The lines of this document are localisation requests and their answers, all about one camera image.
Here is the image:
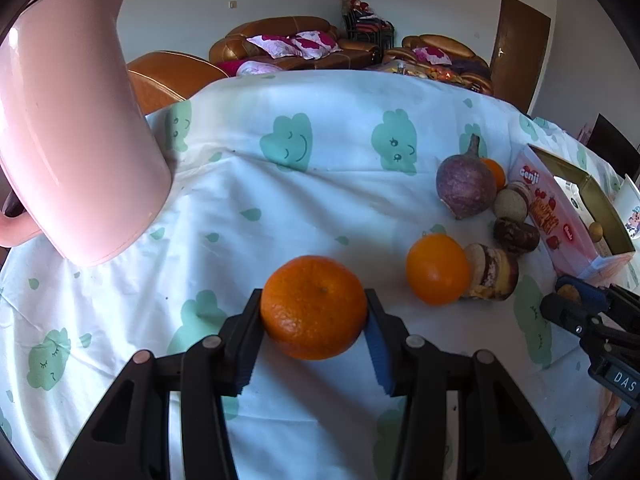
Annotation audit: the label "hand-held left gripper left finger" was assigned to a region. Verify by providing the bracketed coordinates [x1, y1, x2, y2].
[47, 287, 266, 480]

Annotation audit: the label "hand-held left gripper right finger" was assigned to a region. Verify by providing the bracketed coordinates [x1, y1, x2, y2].
[364, 287, 576, 480]

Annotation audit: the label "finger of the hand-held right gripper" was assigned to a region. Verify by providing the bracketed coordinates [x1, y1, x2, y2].
[556, 275, 640, 333]
[540, 294, 640, 361]

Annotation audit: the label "metal tin with pink print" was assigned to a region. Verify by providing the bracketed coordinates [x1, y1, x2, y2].
[510, 144, 637, 281]

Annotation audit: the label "large dark orange mandarin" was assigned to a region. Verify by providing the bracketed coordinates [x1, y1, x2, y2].
[260, 255, 369, 361]

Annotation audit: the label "smooth bright orange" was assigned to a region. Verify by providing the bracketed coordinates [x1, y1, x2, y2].
[406, 234, 472, 307]

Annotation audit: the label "round tan rough fruit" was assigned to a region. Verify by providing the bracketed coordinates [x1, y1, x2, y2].
[494, 180, 535, 224]

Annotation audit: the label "small orange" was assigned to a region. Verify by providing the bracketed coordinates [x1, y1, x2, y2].
[481, 158, 507, 192]

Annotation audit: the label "purple radish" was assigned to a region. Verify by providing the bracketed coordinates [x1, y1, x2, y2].
[436, 134, 498, 221]

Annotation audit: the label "person's right hand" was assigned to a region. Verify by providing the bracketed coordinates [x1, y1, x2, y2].
[589, 387, 628, 466]

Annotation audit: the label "dark brown pastry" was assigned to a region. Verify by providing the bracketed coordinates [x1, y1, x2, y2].
[493, 216, 541, 257]

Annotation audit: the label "white cup with cartoon pig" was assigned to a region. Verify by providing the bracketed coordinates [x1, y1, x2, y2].
[611, 174, 640, 253]

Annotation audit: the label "black television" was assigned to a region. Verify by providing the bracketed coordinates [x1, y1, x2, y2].
[586, 114, 640, 181]

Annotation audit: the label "white cloud-print table cloth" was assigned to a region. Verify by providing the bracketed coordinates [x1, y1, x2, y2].
[0, 71, 640, 480]

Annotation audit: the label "brown wooden door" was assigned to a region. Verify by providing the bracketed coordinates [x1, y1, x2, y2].
[490, 0, 552, 111]

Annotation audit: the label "purple blanket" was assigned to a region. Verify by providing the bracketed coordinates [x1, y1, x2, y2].
[450, 57, 488, 78]

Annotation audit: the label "wooden coffee table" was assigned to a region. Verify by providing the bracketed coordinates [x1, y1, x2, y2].
[370, 59, 471, 88]

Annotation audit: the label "short brown leather sofa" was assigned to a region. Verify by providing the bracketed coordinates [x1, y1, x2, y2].
[385, 34, 495, 96]

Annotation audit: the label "pink plastic pitcher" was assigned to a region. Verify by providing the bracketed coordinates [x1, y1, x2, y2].
[0, 0, 173, 268]

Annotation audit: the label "brown leather armchair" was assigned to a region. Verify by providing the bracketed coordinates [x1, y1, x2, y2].
[127, 51, 231, 116]

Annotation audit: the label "pale pink floral pillow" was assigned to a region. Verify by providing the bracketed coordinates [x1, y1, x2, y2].
[235, 60, 281, 77]

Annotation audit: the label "red pillow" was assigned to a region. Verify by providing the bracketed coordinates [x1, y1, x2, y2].
[215, 59, 251, 77]

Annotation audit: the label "long brown leather sofa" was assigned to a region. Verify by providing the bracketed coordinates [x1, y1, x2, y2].
[209, 16, 383, 72]

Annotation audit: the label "stacked dark chairs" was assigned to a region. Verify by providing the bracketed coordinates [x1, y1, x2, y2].
[342, 2, 396, 51]

